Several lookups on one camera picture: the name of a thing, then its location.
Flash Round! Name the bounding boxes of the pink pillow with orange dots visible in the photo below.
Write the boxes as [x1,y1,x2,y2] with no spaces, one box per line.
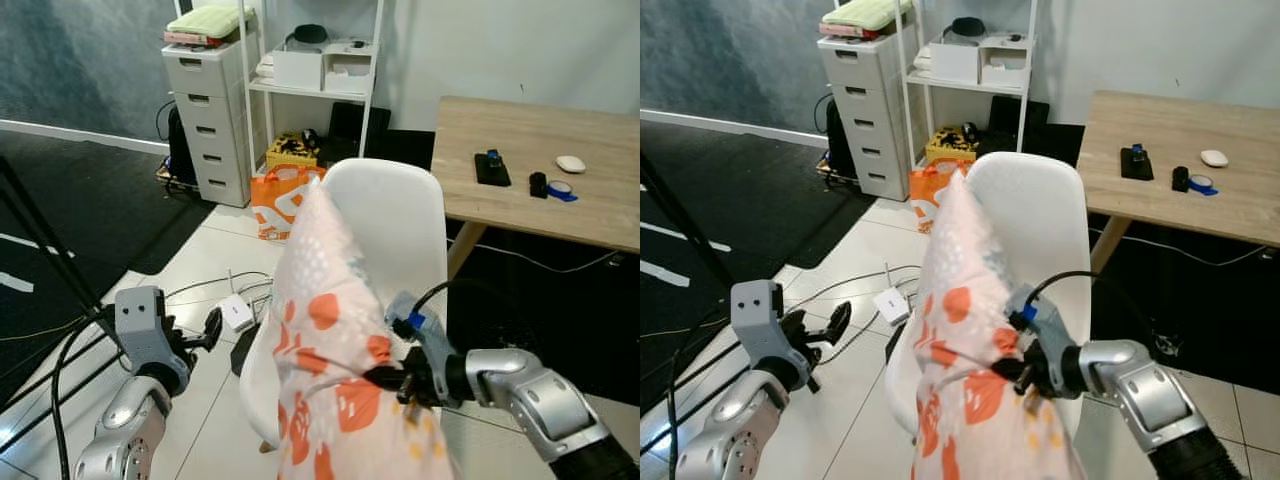
[271,175,463,480]
[911,167,1089,480]

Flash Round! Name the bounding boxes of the white plastic chair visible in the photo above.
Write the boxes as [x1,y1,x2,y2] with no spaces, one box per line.
[884,151,1093,443]
[238,157,450,453]

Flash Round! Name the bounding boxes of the white power adapter box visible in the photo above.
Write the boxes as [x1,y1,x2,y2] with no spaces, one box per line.
[217,294,257,332]
[872,288,910,326]

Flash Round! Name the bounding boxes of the black floor mat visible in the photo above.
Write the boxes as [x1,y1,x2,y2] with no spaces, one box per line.
[0,128,217,401]
[640,122,873,346]

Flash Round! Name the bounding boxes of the orange shopping bag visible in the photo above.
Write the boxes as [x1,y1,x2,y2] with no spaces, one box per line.
[249,164,328,242]
[907,158,969,234]

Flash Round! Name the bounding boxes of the black tripod leg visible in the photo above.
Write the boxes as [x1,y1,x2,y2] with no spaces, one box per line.
[0,155,109,316]
[640,155,738,293]

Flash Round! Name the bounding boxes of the yellow crate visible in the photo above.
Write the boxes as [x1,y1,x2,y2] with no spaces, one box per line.
[924,125,983,166]
[265,132,323,172]

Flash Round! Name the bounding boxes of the white drawer cabinet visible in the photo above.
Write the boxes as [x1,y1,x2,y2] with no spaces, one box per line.
[161,36,259,209]
[816,32,916,202]

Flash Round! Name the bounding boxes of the black flat case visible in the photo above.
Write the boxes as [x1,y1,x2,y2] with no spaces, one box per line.
[987,94,1051,133]
[327,100,393,143]

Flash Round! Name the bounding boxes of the white metal shelf rack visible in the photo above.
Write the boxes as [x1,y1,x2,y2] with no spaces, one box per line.
[898,0,1039,161]
[238,0,387,173]

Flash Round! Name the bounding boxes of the white closed storage box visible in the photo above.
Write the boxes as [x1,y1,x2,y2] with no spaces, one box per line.
[928,40,983,86]
[271,48,327,92]

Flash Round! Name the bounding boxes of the light wooden table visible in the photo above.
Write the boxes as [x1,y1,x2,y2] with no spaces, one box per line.
[431,95,641,283]
[1075,89,1280,275]

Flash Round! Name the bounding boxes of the white open storage box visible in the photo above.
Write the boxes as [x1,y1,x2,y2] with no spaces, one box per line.
[324,40,379,97]
[979,33,1033,89]

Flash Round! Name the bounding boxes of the green folded cushion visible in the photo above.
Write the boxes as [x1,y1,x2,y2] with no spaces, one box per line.
[165,4,258,41]
[832,0,917,31]

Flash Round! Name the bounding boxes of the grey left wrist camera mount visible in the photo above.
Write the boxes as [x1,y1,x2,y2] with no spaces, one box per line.
[113,285,193,379]
[729,279,807,369]

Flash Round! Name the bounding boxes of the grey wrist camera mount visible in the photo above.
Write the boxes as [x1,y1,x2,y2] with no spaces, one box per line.
[1005,284,1079,363]
[385,291,453,373]
[729,279,807,369]
[113,285,193,379]

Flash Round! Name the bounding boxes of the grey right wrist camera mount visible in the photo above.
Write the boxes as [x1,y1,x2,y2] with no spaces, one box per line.
[1005,284,1079,363]
[385,291,453,373]

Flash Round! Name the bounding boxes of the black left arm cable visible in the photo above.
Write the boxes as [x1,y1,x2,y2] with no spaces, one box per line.
[664,305,741,480]
[50,305,136,480]

